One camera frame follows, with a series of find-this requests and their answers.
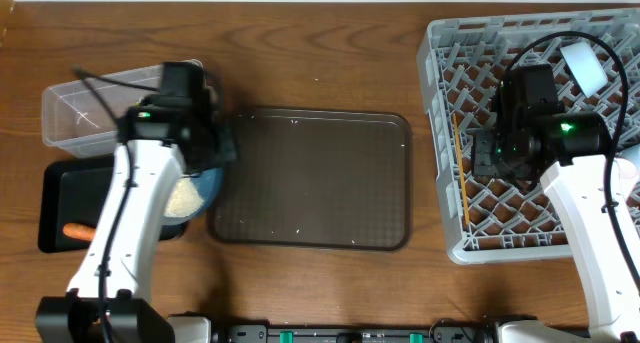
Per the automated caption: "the dark blue plate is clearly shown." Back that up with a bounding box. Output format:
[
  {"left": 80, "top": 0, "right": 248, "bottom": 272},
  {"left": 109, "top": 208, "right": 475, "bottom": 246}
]
[{"left": 161, "top": 168, "right": 224, "bottom": 226}]

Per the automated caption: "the pile of white rice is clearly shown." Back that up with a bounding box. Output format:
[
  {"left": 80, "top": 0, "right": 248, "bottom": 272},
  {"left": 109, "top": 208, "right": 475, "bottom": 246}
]
[{"left": 164, "top": 178, "right": 204, "bottom": 218}]

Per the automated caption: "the light blue bowl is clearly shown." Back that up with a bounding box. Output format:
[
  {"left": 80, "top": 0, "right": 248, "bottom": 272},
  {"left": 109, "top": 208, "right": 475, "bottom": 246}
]
[{"left": 560, "top": 42, "right": 608, "bottom": 98}]

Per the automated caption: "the wooden chopstick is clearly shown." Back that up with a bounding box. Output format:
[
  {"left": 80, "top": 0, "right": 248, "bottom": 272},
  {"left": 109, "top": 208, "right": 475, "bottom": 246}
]
[{"left": 452, "top": 113, "right": 471, "bottom": 228}]

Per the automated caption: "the light blue cup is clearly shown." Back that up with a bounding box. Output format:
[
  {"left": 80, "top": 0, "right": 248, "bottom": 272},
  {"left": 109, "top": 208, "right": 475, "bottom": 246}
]
[{"left": 620, "top": 144, "right": 640, "bottom": 170}]

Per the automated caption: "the pink plastic cup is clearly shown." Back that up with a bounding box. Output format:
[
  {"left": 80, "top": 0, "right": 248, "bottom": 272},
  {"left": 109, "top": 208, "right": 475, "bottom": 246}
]
[{"left": 616, "top": 158, "right": 639, "bottom": 199}]

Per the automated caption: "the orange carrot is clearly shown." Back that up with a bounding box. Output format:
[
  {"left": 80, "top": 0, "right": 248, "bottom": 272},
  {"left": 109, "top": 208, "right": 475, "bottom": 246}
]
[{"left": 62, "top": 223, "right": 96, "bottom": 242}]

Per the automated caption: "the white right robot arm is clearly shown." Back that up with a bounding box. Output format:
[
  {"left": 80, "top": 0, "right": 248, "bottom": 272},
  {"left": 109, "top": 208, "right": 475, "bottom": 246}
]
[{"left": 472, "top": 64, "right": 639, "bottom": 342}]

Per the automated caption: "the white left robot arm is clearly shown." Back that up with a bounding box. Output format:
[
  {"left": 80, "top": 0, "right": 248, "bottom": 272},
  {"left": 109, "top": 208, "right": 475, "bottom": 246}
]
[{"left": 35, "top": 61, "right": 237, "bottom": 342}]

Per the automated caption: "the grey dishwasher rack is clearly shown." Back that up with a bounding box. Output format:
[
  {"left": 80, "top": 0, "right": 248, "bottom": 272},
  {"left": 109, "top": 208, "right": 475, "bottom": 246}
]
[{"left": 417, "top": 8, "right": 639, "bottom": 265}]

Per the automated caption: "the clear plastic bin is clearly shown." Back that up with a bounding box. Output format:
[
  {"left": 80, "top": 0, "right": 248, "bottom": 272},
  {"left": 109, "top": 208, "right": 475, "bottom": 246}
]
[{"left": 42, "top": 64, "right": 163, "bottom": 158}]

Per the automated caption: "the black plastic tray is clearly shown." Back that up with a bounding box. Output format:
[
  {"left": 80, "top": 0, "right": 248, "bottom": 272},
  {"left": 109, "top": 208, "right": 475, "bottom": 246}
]
[{"left": 37, "top": 155, "right": 189, "bottom": 254}]

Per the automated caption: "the dark brown serving tray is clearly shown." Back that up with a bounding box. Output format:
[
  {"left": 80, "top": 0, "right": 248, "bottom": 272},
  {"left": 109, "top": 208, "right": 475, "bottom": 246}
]
[{"left": 207, "top": 108, "right": 412, "bottom": 252}]

